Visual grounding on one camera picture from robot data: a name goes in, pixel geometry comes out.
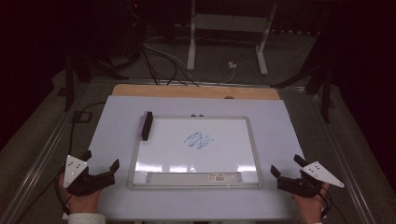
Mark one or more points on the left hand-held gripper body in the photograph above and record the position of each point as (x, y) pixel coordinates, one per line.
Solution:
(76, 169)

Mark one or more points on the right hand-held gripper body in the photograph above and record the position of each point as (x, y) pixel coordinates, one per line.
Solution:
(303, 186)

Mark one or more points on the purple and black eraser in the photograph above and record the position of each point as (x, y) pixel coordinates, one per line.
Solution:
(146, 126)

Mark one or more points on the white framed whiteboard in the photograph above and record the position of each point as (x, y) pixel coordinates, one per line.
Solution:
(199, 155)

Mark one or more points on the person's right hand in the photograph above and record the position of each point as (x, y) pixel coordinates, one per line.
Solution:
(311, 208)

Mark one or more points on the person's left hand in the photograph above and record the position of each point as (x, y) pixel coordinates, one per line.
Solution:
(82, 202)

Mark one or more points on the white table mat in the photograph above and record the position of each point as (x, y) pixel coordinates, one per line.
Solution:
(115, 137)

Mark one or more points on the black square floor plate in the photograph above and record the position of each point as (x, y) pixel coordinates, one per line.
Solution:
(82, 116)

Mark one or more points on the black tripod stand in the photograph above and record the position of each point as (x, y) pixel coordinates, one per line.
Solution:
(70, 84)
(325, 93)

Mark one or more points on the white plug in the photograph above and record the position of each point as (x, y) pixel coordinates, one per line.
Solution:
(232, 65)

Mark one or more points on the dark equipment rack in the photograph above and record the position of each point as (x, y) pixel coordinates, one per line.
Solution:
(132, 28)

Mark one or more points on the white metal stand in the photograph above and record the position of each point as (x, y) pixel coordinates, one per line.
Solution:
(230, 22)

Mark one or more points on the aluminium frame rail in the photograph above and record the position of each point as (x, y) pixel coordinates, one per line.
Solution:
(40, 158)
(342, 155)

